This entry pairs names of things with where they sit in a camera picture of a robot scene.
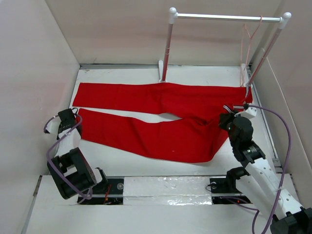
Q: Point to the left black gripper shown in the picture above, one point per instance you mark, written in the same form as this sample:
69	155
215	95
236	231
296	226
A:
61	126

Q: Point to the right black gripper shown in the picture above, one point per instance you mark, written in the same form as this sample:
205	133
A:
224	118

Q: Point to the red trousers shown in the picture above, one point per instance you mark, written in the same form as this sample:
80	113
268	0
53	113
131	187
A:
165	121

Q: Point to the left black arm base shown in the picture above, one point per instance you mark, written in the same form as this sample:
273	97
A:
109	191

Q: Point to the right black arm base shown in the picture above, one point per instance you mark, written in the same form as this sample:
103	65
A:
223	189

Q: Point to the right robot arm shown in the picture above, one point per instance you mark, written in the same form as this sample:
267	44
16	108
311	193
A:
259	183

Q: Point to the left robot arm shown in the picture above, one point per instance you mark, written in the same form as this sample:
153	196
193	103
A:
66	163

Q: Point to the white clothes rack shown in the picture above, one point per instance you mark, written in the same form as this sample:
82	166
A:
174	15

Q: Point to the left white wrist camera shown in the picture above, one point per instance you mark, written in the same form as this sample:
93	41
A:
52	125

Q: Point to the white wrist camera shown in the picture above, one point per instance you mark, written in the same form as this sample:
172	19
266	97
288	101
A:
52	125
249	111

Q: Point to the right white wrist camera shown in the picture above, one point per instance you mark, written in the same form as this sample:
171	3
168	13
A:
249	111

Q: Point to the pink wire hanger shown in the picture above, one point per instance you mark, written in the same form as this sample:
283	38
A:
244	54

